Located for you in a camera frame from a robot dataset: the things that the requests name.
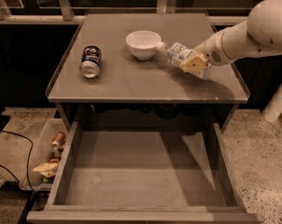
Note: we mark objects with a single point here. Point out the white ceramic bowl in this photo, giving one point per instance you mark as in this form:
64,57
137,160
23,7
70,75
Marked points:
142,44

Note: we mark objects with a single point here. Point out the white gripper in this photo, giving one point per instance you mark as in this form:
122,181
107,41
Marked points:
211,51

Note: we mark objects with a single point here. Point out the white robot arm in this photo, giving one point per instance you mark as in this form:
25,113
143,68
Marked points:
260,35

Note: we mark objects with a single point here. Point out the blue plastic bottle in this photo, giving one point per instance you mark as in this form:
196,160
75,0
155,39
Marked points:
176,54

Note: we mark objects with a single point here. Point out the orange soda can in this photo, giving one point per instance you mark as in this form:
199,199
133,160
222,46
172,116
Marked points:
58,140

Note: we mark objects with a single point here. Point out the metal railing frame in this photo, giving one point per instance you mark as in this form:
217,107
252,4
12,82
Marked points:
219,12

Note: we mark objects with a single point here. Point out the blue soda can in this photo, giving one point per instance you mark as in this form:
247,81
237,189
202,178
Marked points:
90,62

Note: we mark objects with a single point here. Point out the open grey top drawer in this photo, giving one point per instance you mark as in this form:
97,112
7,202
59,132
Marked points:
151,176

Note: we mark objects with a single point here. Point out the clear plastic bin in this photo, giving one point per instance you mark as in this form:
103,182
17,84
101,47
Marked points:
41,153

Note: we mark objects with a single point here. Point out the yellow snack bag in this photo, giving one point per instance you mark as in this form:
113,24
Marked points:
47,169

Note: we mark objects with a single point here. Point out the grey cabinet with counter top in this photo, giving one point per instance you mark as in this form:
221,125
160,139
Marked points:
124,79

